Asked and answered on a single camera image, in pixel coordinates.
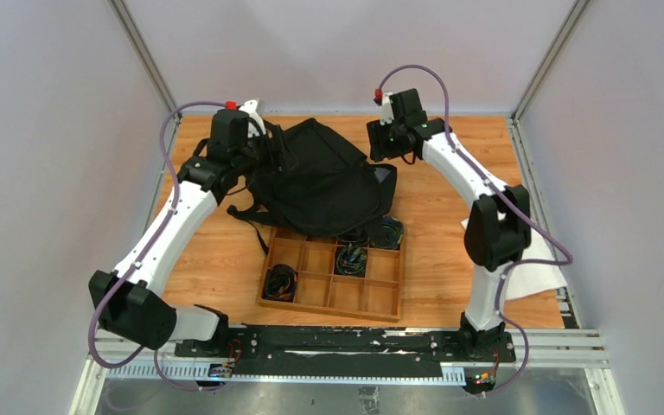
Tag black fabric backpack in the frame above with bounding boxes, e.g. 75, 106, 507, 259
227, 118, 398, 242

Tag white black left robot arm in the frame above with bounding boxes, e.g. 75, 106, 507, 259
88, 99, 288, 357

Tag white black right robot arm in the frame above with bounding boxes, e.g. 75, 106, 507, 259
367, 89, 532, 361

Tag dark blue yellow rolled belt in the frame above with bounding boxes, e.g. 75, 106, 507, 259
367, 216, 405, 250

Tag multicolour rolled belt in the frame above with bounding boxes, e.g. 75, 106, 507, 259
334, 244, 368, 278

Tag black rolled belt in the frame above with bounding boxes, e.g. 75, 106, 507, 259
261, 264, 298, 303

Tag wooden compartment organizer tray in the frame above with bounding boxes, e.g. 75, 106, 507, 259
256, 228, 405, 322

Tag white folded cloth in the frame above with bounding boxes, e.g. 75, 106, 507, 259
460, 217, 568, 302

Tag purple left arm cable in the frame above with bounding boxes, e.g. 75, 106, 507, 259
87, 100, 237, 393

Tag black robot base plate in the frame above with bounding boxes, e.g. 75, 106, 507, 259
175, 325, 516, 378

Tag white slotted cable duct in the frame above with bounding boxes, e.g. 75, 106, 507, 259
105, 361, 467, 386

